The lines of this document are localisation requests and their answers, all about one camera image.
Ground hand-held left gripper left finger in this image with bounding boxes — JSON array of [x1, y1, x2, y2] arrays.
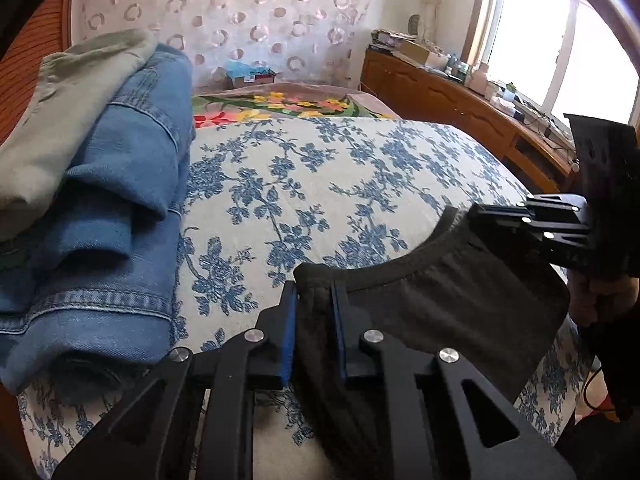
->
[[52, 280, 301, 480]]

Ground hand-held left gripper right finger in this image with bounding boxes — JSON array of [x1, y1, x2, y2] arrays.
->
[[329, 280, 576, 480]]

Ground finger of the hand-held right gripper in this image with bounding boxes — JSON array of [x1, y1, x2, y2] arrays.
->
[[467, 203, 595, 267], [520, 194, 591, 232]]

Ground dark grey t-shirt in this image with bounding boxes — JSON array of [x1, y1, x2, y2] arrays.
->
[[292, 205, 572, 480]]

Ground grey-green pants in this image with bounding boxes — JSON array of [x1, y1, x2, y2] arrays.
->
[[0, 27, 160, 241]]

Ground person's right hand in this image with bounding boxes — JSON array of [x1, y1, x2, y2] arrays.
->
[[569, 267, 638, 328]]

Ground wooden cabinet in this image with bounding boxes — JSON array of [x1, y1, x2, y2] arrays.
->
[[360, 47, 583, 196]]

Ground cluster of small bottles and boxes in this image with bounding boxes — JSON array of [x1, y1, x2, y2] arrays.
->
[[440, 50, 576, 151]]

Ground blue floral bed sheet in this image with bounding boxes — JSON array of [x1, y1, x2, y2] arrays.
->
[[17, 115, 596, 480]]

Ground bright window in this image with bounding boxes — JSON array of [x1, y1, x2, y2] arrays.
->
[[462, 0, 640, 131]]

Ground blue denim jeans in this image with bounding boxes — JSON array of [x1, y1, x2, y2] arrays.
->
[[0, 200, 188, 406], [27, 42, 197, 273]]

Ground cardboard box with papers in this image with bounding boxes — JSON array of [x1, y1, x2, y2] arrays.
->
[[372, 30, 450, 70]]

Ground brown flowered blanket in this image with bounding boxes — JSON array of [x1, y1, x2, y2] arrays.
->
[[190, 80, 401, 131]]

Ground person's black clothing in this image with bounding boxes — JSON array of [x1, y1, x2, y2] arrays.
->
[[552, 410, 640, 480]]

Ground small box with blue tissue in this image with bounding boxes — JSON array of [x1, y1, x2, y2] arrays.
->
[[225, 59, 278, 90]]

